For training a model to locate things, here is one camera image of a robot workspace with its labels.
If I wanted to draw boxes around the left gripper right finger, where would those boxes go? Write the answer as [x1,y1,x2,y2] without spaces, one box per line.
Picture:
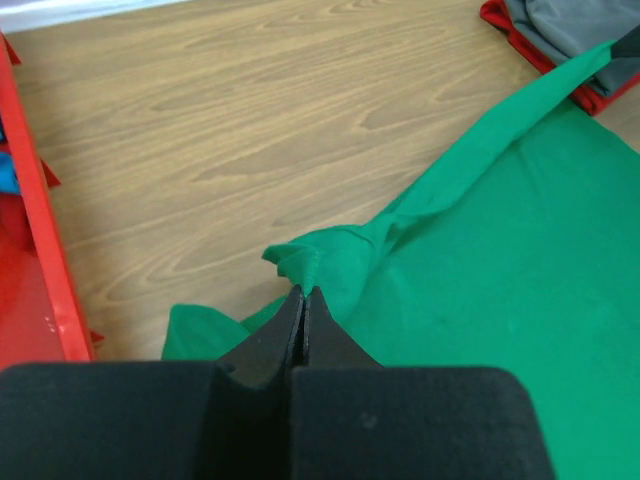
[289,289,555,479]

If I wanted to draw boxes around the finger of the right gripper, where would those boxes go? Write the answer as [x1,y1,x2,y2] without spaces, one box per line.
[610,25,640,59]

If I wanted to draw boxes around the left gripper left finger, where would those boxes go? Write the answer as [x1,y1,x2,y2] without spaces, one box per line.
[1,288,304,479]

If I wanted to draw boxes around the green t shirt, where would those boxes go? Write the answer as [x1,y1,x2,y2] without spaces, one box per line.
[163,42,639,479]

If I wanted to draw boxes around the folded grey t shirt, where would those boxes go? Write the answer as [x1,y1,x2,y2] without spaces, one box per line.
[505,0,639,65]

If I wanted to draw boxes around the folded red t shirt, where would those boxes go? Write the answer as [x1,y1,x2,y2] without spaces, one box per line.
[479,1,639,116]

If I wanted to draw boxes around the red plastic bin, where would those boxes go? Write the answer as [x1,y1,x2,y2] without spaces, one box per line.
[1,39,103,367]

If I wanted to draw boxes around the blue shirt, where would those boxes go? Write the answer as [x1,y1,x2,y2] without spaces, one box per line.
[0,152,21,195]

